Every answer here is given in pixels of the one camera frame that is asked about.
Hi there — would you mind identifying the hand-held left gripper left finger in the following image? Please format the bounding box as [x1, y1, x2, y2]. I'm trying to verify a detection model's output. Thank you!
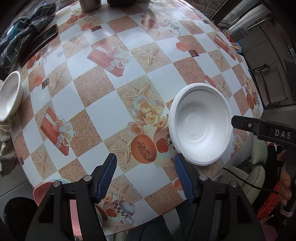
[24, 153, 117, 241]

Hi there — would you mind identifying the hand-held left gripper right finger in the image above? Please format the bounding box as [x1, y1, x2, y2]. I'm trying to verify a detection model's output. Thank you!
[174, 153, 265, 241]

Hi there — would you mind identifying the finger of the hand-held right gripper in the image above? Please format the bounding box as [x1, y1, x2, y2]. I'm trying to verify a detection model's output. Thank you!
[231, 115, 260, 136]

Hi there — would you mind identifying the large white bowl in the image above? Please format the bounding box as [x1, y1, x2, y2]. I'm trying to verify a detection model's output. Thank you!
[172, 84, 232, 163]
[169, 97, 234, 166]

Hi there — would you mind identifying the pink oval plate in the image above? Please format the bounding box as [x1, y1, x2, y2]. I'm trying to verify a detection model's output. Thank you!
[33, 180, 81, 235]

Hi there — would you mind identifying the small white bowl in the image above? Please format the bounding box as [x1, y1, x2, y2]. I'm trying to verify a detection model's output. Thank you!
[0, 76, 23, 122]
[0, 71, 21, 122]

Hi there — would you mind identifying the person's right hand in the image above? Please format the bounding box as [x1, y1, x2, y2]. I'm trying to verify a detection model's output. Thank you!
[277, 149, 292, 207]

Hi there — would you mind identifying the black mesh chair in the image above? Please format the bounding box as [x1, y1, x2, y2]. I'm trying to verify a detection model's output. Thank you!
[248, 59, 296, 109]

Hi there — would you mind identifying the pale padded chair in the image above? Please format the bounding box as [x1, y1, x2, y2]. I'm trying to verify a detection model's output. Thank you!
[222, 139, 269, 209]

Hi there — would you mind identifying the printed checkered tablecloth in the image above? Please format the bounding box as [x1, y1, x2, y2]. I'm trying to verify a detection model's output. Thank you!
[13, 0, 264, 234]

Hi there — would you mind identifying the red cloth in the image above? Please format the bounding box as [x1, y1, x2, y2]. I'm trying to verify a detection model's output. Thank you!
[257, 181, 285, 220]

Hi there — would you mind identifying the pile of wooden toothpicks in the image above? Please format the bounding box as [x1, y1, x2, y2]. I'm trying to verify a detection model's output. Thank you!
[211, 20, 242, 55]

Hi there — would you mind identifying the pink cloth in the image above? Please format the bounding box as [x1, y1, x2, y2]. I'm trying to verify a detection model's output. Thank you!
[261, 224, 296, 241]

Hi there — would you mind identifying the beige cloth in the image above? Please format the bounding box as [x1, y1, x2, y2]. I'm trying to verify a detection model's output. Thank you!
[0, 113, 16, 178]

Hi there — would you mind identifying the black phone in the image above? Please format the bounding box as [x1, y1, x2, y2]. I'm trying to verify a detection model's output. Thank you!
[20, 24, 59, 66]

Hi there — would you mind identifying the plaid cloth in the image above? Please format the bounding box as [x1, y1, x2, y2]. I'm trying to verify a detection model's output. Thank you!
[0, 1, 57, 69]

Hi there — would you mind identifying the black container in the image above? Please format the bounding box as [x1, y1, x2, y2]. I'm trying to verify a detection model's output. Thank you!
[107, 0, 151, 7]

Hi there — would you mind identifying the metal cup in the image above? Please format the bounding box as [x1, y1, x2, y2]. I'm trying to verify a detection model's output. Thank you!
[80, 0, 102, 12]

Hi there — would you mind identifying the black cable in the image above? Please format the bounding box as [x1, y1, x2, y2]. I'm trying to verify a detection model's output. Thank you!
[222, 167, 281, 194]

